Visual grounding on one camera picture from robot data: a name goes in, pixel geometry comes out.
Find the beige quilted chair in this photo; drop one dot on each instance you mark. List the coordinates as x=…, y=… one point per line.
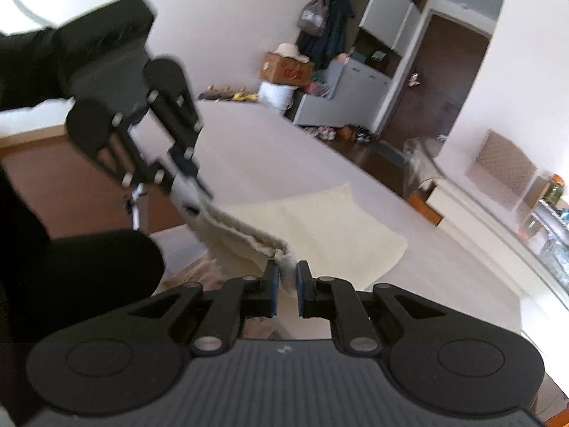
x=501, y=171

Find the white plastic bucket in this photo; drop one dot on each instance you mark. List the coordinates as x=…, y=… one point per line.
x=277, y=97

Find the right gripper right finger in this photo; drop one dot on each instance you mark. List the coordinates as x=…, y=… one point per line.
x=336, y=301

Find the grey white cabinet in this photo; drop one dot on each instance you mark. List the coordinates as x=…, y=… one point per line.
x=355, y=85

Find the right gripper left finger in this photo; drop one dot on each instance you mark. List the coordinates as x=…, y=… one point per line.
x=236, y=301

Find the cardboard box red print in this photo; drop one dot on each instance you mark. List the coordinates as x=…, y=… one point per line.
x=279, y=70

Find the white dining table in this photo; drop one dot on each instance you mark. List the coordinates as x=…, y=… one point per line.
x=527, y=245

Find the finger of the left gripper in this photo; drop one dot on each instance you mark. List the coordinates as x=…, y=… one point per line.
x=189, y=169

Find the cream white towel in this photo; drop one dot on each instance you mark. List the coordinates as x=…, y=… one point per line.
x=327, y=229

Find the dark brown door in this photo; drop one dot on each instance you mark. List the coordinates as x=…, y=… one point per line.
x=442, y=73

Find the dark hanging jacket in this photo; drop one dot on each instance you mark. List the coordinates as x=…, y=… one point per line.
x=321, y=50

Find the grey hanging bag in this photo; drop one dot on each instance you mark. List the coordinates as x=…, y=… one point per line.
x=313, y=18

